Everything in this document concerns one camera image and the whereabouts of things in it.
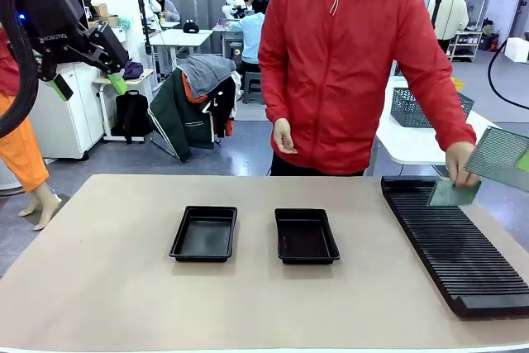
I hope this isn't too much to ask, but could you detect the dark green jacket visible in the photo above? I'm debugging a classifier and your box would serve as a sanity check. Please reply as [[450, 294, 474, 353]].
[[147, 66, 220, 163]]

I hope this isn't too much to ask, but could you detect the small wooden top desk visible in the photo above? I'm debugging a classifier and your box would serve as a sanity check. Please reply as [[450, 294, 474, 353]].
[[93, 68, 156, 143]]

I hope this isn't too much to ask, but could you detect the black jacket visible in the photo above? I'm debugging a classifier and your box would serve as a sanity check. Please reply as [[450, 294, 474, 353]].
[[204, 75, 237, 139]]

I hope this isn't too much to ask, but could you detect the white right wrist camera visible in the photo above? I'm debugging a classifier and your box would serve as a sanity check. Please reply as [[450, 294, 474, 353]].
[[504, 37, 529, 63]]

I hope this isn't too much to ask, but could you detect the person's left hand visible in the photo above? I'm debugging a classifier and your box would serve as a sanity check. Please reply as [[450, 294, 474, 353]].
[[445, 141, 481, 188]]

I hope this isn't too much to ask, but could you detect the person's right hand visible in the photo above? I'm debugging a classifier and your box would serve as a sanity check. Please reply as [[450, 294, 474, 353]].
[[272, 117, 298, 155]]

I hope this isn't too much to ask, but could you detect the white background desk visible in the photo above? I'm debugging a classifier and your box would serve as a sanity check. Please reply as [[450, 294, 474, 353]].
[[148, 28, 214, 77]]

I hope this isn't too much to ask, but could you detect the person in red jacket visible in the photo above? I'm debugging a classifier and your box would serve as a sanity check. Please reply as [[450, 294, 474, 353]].
[[258, 0, 477, 177]]

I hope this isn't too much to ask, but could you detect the grey hoodie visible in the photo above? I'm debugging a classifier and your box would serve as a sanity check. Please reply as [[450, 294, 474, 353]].
[[177, 54, 237, 98]]

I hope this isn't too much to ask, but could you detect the black slotted board rack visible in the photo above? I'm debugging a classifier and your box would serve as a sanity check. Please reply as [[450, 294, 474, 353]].
[[380, 175, 529, 320]]

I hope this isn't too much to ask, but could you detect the grey mesh basket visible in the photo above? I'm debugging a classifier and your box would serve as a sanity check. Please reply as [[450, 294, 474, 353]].
[[390, 87, 475, 129]]

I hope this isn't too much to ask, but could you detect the black backpack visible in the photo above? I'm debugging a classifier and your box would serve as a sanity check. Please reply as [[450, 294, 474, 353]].
[[112, 89, 153, 145]]

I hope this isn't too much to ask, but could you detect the person in light blue shirt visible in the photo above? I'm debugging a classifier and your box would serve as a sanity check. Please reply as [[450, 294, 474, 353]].
[[229, 0, 268, 75]]

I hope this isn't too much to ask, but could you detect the metal storage shelf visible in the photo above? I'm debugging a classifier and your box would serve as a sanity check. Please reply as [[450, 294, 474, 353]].
[[448, 28, 484, 63]]

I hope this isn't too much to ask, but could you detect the grey plastic stool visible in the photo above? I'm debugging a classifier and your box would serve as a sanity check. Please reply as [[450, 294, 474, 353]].
[[241, 71, 265, 105]]

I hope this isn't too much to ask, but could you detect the black ESD tray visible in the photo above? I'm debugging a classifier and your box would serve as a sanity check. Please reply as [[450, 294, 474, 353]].
[[168, 205, 239, 264], [274, 208, 341, 265]]

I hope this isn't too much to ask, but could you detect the person in beige top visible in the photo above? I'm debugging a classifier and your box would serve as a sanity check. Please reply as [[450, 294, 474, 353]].
[[427, 0, 470, 55]]

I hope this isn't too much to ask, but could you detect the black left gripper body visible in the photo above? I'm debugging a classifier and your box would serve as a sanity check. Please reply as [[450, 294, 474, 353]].
[[16, 0, 95, 68]]

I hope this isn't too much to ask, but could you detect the thin black camera cable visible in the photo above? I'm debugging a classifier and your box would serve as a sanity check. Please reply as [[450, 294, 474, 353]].
[[487, 38, 529, 112]]

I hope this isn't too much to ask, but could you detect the white cabinet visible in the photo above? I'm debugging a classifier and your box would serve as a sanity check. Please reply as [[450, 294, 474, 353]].
[[28, 59, 104, 160]]

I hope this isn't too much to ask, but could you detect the white side table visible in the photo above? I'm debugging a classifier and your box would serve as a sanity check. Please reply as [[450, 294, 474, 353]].
[[374, 75, 503, 166]]

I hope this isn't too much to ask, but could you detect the purple bag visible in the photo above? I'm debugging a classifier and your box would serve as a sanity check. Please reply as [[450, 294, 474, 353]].
[[122, 59, 145, 80]]

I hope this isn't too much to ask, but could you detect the seated person in grey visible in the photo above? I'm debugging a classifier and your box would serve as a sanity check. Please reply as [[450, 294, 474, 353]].
[[150, 0, 182, 23]]

